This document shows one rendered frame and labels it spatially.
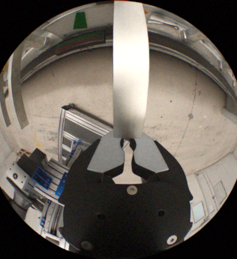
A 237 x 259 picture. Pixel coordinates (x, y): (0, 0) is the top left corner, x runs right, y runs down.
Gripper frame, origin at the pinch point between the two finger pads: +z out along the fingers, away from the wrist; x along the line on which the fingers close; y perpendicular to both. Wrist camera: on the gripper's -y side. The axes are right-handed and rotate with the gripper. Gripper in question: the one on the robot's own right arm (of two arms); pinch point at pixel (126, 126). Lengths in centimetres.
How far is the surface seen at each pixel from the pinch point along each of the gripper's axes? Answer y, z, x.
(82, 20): -26.1, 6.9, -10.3
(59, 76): -27, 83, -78
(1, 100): -13, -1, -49
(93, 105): 16, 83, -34
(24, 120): -2.2, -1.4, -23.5
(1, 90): -17, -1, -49
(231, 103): -37, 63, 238
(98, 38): -21.0, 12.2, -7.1
